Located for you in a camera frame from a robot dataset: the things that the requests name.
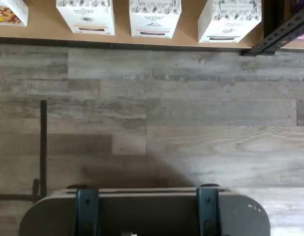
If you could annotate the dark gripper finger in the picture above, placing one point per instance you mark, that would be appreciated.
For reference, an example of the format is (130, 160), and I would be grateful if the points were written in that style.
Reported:
(209, 211)
(87, 214)

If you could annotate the white box green strip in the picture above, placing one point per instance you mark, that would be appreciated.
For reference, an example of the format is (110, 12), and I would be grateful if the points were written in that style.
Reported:
(228, 22)

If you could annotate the brown low shelf board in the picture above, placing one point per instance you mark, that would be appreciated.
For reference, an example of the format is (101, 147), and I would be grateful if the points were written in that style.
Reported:
(43, 30)

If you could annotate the white box orange strip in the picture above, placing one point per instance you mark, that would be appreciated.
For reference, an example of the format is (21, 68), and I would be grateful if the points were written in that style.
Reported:
(85, 14)

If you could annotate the white box pink strip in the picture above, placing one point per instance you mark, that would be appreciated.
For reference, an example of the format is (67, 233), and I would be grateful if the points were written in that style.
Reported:
(154, 17)

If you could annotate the white granola cereal box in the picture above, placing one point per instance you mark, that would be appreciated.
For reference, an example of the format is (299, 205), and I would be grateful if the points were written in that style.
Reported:
(9, 12)

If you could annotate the black metal floor bar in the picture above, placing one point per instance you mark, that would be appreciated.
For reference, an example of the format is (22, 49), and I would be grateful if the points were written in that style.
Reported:
(43, 137)

